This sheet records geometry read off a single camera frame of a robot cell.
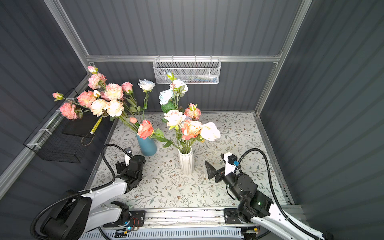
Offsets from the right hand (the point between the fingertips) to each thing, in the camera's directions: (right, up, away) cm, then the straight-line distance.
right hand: (216, 160), depth 68 cm
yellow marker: (-61, +17, +9) cm, 64 cm away
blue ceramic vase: (-38, +4, +21) cm, 43 cm away
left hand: (-49, -4, +18) cm, 52 cm away
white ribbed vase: (-14, -3, +8) cm, 16 cm away
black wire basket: (-74, +10, +2) cm, 74 cm away
